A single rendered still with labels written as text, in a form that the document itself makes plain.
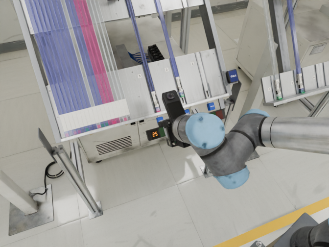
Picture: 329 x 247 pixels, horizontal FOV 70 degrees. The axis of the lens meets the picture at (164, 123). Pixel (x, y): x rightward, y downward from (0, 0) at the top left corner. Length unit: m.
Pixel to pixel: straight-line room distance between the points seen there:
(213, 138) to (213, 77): 0.54
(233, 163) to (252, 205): 1.05
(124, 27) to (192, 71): 0.79
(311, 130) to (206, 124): 0.21
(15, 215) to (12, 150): 0.50
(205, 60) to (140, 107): 0.33
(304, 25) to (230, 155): 1.46
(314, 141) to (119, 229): 1.16
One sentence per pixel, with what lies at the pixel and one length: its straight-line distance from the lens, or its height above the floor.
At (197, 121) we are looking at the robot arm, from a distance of 0.49.
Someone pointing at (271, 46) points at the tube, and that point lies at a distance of 1.05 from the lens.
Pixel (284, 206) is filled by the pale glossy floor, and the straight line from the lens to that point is 1.65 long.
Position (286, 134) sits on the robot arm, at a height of 0.99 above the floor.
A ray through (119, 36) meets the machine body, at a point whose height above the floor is 0.62.
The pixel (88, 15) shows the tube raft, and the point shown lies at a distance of 0.96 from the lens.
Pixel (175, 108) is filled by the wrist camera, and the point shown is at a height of 0.91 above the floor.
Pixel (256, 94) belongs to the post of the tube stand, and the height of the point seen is 0.55.
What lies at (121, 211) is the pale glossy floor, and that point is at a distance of 1.50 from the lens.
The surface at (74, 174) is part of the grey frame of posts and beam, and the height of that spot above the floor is 0.47.
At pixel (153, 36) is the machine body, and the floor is 0.62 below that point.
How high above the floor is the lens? 1.40
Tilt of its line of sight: 50 degrees down
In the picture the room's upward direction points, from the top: straight up
